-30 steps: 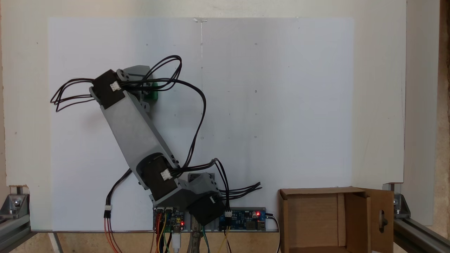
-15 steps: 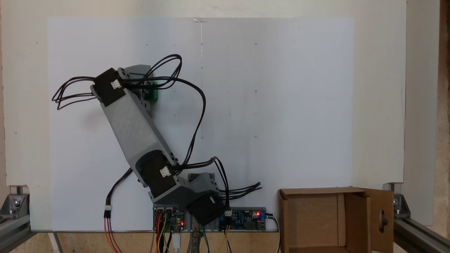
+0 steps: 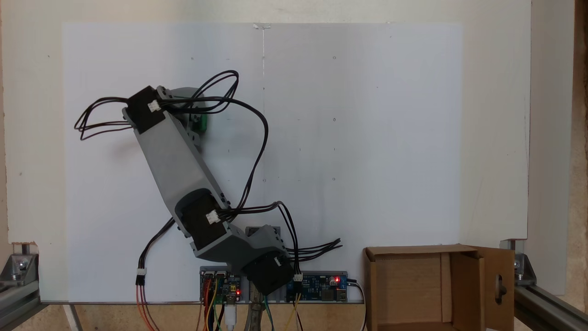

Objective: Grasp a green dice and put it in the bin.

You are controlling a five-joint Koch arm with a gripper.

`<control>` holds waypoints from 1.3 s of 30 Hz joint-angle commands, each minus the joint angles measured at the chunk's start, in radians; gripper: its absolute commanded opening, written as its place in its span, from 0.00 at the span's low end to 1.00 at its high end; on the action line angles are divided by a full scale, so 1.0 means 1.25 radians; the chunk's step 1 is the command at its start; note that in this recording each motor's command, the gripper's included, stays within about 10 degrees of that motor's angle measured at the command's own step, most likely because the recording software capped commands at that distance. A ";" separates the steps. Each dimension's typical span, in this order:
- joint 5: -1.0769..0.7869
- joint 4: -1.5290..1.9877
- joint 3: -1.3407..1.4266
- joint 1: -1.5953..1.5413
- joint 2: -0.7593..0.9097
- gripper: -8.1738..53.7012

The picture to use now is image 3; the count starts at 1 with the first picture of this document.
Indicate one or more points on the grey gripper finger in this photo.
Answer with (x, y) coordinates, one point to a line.
(193, 124)

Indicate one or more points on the green dice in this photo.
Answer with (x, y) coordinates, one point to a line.
(204, 123)

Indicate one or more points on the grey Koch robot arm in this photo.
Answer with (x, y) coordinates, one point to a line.
(170, 156)

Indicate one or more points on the white paper sheet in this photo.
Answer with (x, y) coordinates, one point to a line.
(367, 138)

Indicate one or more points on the metal table clamp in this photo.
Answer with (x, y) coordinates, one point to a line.
(255, 317)

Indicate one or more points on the blue circuit board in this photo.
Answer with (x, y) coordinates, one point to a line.
(317, 285)

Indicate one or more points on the open cardboard box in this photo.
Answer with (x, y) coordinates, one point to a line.
(413, 289)

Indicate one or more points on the metal corner bracket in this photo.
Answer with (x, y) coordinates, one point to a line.
(18, 264)
(521, 264)

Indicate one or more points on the aluminium frame post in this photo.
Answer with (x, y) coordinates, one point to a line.
(551, 308)
(16, 299)

